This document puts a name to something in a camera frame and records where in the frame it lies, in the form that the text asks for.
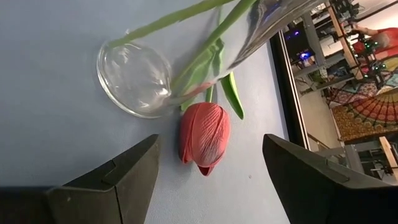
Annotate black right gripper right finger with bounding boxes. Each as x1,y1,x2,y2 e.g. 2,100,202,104
262,133,383,224

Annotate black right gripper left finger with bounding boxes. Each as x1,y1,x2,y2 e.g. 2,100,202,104
46,133,161,224

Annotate pinkish red artificial tulip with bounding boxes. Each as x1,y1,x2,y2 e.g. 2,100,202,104
177,71,246,177

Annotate dark red artificial tulip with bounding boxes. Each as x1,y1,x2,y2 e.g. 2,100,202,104
170,0,259,103

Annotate clear smooth glass carafe vase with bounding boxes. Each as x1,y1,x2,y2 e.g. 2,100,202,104
95,0,327,119

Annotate light wooden table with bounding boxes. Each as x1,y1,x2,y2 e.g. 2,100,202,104
312,135,398,183

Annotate colourful mandala tapestry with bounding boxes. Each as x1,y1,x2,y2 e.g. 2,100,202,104
323,55,398,144

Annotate black computer tower blue light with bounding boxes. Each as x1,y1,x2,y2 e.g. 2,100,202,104
284,23,315,68

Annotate wooden workbench grey legs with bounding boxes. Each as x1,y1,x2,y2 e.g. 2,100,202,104
294,0,383,91

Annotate person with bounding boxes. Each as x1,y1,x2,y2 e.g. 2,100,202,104
351,24,398,62

